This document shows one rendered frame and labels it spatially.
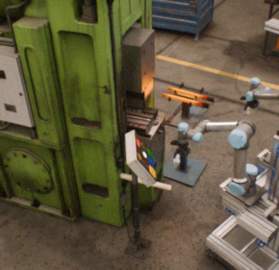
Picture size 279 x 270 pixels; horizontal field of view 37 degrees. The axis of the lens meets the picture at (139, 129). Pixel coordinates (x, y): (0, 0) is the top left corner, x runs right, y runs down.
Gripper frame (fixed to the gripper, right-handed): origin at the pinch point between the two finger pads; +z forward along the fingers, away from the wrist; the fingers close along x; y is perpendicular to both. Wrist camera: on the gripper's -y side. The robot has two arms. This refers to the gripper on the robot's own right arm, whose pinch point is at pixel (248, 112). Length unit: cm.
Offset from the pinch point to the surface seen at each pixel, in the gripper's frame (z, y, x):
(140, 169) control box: -17, 0, -131
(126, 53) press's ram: -75, -52, -95
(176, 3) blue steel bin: 36, -292, 221
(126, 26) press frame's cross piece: -93, -57, -89
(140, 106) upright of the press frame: -1, -75, -61
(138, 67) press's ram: -65, -43, -91
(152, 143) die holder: 8, -37, -83
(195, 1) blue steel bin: 29, -262, 233
